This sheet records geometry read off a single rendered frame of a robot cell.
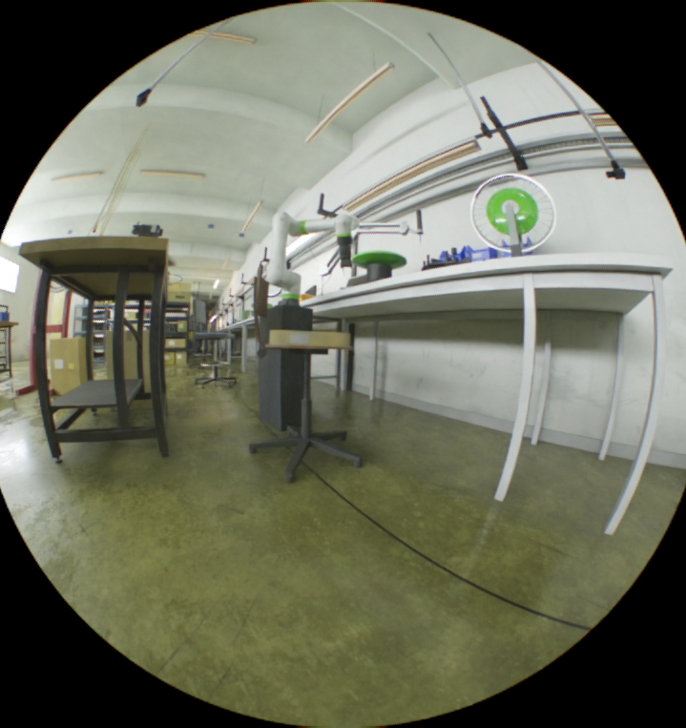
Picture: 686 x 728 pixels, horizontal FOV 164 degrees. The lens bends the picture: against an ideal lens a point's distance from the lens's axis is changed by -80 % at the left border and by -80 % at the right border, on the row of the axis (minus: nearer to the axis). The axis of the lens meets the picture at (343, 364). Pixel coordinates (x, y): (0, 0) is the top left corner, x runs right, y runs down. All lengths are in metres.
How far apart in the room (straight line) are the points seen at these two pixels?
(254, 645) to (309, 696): 0.16
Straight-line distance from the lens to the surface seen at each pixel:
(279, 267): 1.50
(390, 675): 0.60
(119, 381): 1.25
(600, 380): 1.84
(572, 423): 1.86
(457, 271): 1.01
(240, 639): 0.62
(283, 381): 1.50
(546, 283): 0.95
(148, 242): 1.07
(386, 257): 1.29
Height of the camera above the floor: 0.58
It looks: 5 degrees down
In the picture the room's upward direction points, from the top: 2 degrees clockwise
